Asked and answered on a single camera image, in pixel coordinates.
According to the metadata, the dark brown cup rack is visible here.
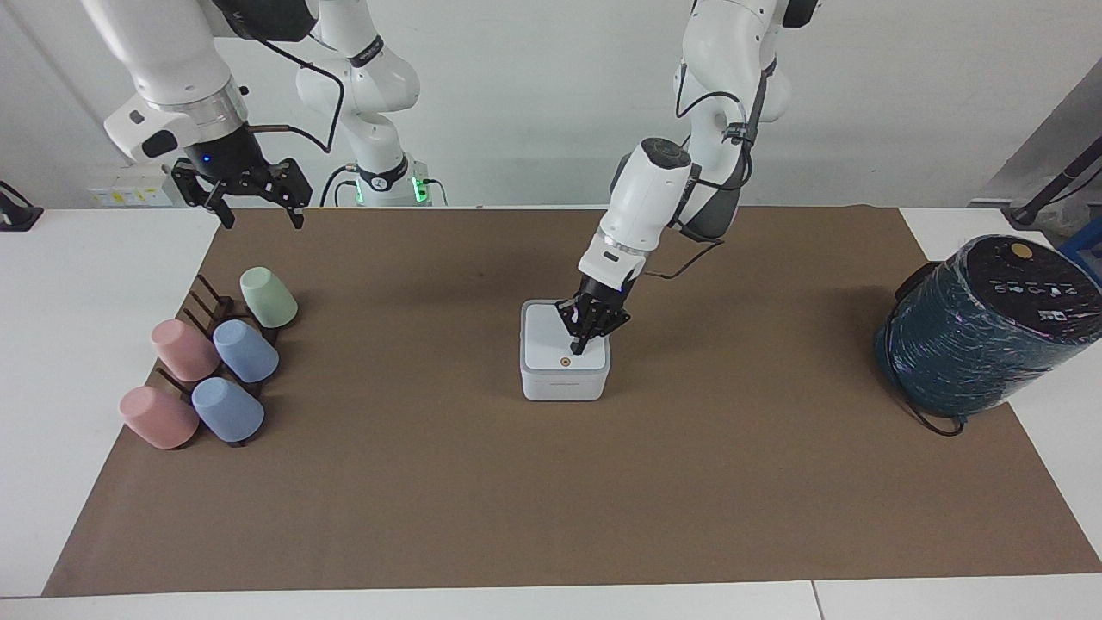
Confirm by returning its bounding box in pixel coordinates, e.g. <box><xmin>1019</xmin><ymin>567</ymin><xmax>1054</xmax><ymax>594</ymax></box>
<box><xmin>155</xmin><ymin>274</ymin><xmax>282</xmax><ymax>450</ymax></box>

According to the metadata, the black stand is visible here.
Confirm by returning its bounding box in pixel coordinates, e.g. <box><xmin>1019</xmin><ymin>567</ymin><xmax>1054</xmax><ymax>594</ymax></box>
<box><xmin>0</xmin><ymin>180</ymin><xmax>44</xmax><ymax>232</ymax></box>
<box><xmin>1003</xmin><ymin>136</ymin><xmax>1102</xmax><ymax>229</ymax></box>

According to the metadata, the pink cup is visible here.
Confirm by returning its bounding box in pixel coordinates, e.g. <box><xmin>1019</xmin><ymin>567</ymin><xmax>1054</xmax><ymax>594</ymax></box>
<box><xmin>120</xmin><ymin>387</ymin><xmax>200</xmax><ymax>450</ymax></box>
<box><xmin>152</xmin><ymin>319</ymin><xmax>220</xmax><ymax>382</ymax></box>

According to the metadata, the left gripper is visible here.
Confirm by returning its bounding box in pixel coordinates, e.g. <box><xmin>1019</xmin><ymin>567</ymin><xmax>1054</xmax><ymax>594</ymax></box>
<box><xmin>557</xmin><ymin>274</ymin><xmax>638</xmax><ymax>357</ymax></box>

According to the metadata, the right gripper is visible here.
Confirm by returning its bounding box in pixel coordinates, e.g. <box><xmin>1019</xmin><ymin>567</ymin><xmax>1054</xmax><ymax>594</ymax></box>
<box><xmin>170</xmin><ymin>125</ymin><xmax>313</xmax><ymax>230</ymax></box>

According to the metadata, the green cup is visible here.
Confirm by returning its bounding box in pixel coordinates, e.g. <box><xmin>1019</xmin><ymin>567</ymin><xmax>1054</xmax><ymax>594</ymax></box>
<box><xmin>239</xmin><ymin>267</ymin><xmax>299</xmax><ymax>329</ymax></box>

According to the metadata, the blue cup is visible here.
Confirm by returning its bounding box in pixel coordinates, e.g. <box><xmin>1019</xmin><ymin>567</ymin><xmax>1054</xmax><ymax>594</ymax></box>
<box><xmin>213</xmin><ymin>319</ymin><xmax>280</xmax><ymax>383</ymax></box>
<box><xmin>191</xmin><ymin>377</ymin><xmax>265</xmax><ymax>443</ymax></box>

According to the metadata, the dark teal wrapped cylinder appliance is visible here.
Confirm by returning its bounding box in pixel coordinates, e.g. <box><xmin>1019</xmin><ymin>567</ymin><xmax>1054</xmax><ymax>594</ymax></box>
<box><xmin>874</xmin><ymin>234</ymin><xmax>1102</xmax><ymax>419</ymax></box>

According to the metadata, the white square box device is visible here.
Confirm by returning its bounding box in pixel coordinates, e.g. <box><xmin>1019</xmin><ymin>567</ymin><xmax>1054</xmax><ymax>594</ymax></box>
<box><xmin>520</xmin><ymin>299</ymin><xmax>613</xmax><ymax>402</ymax></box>

